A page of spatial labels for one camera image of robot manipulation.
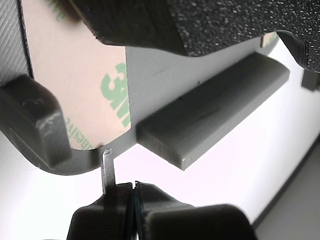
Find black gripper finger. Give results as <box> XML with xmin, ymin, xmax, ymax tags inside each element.
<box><xmin>69</xmin><ymin>0</ymin><xmax>320</xmax><ymax>75</ymax></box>
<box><xmin>132</xmin><ymin>180</ymin><xmax>259</xmax><ymax>240</ymax></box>

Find gray printed fixture plate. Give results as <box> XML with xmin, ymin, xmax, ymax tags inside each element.
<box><xmin>0</xmin><ymin>0</ymin><xmax>320</xmax><ymax>176</ymax></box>

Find gripper finger with metal blade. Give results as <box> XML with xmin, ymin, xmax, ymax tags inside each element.
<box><xmin>66</xmin><ymin>148</ymin><xmax>133</xmax><ymax>240</ymax></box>

